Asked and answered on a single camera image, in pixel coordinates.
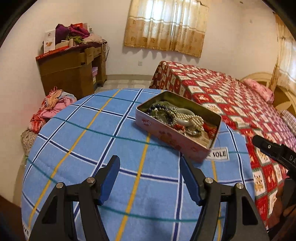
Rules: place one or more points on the right side window curtain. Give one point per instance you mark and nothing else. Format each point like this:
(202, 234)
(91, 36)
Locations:
(284, 69)

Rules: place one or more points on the white product box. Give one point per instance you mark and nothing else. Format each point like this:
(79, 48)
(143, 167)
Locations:
(49, 41)

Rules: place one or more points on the silver wrist watch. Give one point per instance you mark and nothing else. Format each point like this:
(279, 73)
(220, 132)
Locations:
(192, 131)

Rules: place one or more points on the clothes pile on desk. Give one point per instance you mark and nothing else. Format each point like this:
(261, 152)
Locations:
(79, 35)

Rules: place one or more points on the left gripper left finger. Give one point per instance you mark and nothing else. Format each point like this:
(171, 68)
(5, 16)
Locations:
(93, 192)

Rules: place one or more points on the brown wooden desk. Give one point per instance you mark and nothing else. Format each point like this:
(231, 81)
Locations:
(78, 70)

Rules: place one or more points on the pale jade bangle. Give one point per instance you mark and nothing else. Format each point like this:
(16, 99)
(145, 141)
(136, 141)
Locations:
(183, 117)

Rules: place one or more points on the pink pillow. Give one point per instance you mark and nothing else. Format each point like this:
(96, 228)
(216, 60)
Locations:
(266, 94)

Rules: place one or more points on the pink metal tin box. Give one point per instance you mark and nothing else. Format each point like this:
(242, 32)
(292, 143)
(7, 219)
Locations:
(158, 117)

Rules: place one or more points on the coin charm red tassel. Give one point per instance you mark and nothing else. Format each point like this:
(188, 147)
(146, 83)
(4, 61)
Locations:
(211, 130)

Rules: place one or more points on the beige window curtain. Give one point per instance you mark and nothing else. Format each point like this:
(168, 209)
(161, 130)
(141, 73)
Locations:
(168, 25)

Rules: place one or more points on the blue plaid cloth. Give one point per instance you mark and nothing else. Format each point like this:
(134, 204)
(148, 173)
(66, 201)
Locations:
(149, 200)

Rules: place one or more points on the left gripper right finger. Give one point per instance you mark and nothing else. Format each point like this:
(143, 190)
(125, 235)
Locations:
(205, 192)

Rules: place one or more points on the pile of pink clothes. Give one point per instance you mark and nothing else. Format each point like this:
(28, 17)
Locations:
(54, 102)

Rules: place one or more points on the cream wooden headboard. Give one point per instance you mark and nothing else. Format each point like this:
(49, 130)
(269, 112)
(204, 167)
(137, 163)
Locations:
(283, 99)

